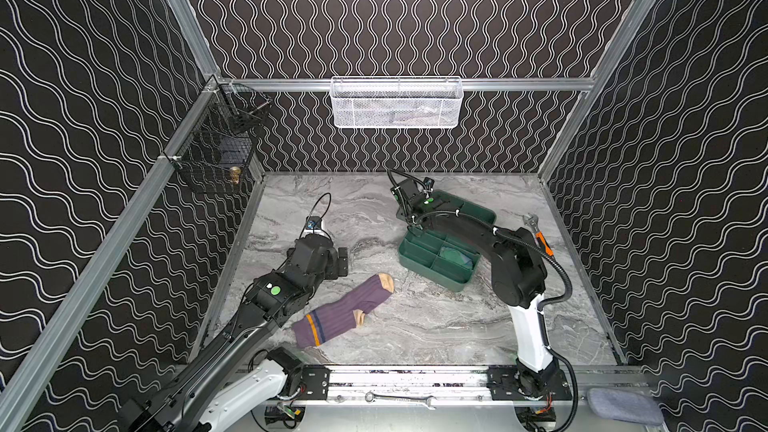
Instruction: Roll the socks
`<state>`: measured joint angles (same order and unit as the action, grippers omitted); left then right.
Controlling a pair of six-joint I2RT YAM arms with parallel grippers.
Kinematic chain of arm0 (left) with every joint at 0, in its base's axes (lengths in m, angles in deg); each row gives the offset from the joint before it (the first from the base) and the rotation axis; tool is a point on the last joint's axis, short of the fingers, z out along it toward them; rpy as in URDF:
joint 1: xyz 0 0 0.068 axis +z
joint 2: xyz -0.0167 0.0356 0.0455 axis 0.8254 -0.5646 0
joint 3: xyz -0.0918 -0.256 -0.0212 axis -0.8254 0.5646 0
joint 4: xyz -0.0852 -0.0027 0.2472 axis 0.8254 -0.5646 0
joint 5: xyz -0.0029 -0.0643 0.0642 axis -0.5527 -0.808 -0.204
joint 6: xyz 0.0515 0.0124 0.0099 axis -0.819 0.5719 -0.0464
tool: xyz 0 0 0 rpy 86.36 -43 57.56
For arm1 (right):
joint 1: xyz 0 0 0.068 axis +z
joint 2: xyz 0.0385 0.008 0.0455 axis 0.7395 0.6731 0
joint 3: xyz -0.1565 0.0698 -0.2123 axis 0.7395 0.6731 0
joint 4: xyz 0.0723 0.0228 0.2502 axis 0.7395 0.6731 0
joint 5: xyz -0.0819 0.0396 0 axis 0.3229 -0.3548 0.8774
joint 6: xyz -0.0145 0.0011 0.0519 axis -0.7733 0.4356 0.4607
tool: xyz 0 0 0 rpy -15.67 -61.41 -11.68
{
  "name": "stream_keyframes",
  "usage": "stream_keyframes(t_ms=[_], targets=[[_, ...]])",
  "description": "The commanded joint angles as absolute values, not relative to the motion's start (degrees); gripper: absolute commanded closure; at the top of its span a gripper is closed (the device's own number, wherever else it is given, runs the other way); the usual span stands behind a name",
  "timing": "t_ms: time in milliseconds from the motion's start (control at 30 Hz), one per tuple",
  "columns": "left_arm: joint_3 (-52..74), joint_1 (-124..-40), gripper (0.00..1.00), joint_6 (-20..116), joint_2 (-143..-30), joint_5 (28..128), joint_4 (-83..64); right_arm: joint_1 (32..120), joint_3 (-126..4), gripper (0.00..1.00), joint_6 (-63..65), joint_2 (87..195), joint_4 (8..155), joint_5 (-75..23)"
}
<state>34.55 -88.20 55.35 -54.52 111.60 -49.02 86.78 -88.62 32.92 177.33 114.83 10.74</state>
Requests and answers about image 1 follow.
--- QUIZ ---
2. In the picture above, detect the white mesh wall basket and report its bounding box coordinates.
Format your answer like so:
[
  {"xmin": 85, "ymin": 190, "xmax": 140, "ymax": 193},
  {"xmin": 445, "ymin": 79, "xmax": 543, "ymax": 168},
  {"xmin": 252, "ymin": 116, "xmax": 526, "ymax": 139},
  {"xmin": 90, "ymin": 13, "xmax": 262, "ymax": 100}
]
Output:
[{"xmin": 329, "ymin": 76, "xmax": 464, "ymax": 129}]

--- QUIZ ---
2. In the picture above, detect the aluminium front rail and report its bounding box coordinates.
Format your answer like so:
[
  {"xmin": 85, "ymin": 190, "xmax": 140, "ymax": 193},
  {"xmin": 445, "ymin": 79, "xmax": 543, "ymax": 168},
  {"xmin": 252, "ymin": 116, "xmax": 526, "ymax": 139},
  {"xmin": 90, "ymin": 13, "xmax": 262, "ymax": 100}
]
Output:
[{"xmin": 170, "ymin": 363, "xmax": 655, "ymax": 406}]

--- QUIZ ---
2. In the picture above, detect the green divided plastic tray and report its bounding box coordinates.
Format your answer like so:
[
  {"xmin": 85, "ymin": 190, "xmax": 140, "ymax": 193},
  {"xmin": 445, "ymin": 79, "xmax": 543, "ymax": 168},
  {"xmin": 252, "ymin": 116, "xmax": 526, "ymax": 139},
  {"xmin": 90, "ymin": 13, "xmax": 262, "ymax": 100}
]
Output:
[{"xmin": 398, "ymin": 190, "xmax": 497, "ymax": 292}]

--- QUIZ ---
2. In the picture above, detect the black wire wall basket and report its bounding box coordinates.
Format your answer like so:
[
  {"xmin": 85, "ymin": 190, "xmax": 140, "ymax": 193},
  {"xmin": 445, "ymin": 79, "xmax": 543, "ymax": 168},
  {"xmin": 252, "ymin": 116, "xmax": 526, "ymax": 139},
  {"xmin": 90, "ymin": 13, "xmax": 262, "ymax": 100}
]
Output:
[{"xmin": 172, "ymin": 84, "xmax": 273, "ymax": 196}]

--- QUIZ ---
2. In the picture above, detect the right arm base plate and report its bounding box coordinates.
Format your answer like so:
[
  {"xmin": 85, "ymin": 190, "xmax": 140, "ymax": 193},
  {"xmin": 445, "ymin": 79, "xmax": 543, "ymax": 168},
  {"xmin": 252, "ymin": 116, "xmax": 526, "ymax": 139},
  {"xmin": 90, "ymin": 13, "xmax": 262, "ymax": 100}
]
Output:
[{"xmin": 486, "ymin": 366, "xmax": 573, "ymax": 401}]

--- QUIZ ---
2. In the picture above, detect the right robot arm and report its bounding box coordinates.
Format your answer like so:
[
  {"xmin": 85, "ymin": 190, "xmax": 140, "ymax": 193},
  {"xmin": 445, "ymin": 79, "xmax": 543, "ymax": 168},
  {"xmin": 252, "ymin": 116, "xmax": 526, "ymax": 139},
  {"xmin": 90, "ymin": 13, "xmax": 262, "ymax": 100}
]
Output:
[{"xmin": 387, "ymin": 170, "xmax": 573, "ymax": 397}]

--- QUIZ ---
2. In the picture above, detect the blue orange striped sock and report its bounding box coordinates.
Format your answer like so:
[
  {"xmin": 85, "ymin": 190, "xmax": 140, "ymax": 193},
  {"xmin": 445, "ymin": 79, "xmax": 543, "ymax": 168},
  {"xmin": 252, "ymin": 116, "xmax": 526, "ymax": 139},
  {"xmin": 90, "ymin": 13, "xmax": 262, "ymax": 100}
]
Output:
[{"xmin": 439, "ymin": 246, "xmax": 475, "ymax": 270}]

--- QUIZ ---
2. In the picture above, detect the brass padlock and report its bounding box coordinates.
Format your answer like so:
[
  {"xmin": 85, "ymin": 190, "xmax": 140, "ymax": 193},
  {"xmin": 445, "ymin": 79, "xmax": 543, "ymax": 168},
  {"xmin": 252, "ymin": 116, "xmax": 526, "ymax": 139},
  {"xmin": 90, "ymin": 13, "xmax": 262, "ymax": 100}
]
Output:
[{"xmin": 229, "ymin": 166, "xmax": 242, "ymax": 185}]

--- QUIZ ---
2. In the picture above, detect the purple striped sock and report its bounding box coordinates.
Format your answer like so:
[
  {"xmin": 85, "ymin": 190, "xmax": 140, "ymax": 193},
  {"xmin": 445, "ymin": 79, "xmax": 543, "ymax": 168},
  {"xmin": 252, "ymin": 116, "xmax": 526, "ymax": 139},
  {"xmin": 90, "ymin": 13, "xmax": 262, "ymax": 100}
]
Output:
[{"xmin": 291, "ymin": 273, "xmax": 395, "ymax": 349}]

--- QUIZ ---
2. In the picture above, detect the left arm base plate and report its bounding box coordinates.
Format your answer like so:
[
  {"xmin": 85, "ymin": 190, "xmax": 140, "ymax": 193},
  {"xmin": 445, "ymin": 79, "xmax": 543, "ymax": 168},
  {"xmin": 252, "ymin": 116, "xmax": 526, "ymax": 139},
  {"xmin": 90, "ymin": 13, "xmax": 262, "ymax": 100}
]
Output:
[{"xmin": 280, "ymin": 365, "xmax": 331, "ymax": 401}]

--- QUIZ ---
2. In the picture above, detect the grey cloth pad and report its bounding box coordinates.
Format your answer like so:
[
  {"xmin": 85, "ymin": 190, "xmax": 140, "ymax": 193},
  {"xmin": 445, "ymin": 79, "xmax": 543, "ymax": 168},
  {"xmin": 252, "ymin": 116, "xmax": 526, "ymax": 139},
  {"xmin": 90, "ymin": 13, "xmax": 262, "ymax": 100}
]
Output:
[{"xmin": 586, "ymin": 388, "xmax": 664, "ymax": 427}]

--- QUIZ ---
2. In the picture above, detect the silver combination wrench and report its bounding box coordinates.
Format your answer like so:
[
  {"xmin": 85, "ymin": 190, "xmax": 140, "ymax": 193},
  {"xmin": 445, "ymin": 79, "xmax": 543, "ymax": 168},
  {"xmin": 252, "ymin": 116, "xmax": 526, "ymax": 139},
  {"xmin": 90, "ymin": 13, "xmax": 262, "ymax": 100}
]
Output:
[{"xmin": 364, "ymin": 391, "xmax": 436, "ymax": 411}]

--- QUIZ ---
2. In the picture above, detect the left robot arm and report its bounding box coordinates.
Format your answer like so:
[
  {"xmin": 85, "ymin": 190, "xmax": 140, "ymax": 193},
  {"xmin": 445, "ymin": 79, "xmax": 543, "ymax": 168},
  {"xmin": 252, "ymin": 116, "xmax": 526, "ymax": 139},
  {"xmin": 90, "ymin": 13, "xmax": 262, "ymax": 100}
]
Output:
[{"xmin": 118, "ymin": 216, "xmax": 348, "ymax": 431}]

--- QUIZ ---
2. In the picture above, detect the orange handled adjustable wrench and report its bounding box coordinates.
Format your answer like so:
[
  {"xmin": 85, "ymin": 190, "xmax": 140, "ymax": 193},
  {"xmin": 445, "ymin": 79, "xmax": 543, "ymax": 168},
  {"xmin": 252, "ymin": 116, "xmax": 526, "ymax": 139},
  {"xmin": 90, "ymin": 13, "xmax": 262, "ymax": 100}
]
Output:
[{"xmin": 523, "ymin": 214, "xmax": 555, "ymax": 259}]

